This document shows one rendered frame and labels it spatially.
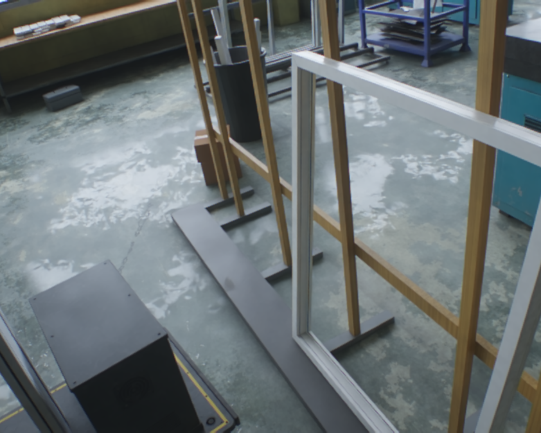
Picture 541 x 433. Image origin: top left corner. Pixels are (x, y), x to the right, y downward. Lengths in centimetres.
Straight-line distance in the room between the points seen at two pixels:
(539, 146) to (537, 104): 188
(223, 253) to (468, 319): 191
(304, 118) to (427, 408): 137
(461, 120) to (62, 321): 145
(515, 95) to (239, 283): 192
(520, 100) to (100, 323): 244
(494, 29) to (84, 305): 157
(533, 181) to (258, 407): 200
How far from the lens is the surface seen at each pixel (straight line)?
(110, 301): 193
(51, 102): 718
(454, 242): 331
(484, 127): 128
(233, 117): 473
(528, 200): 332
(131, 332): 177
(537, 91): 306
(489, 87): 134
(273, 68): 641
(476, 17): 788
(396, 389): 250
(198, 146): 407
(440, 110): 137
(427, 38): 628
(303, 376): 250
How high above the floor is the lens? 200
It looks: 32 degrees down
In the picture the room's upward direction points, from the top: 10 degrees counter-clockwise
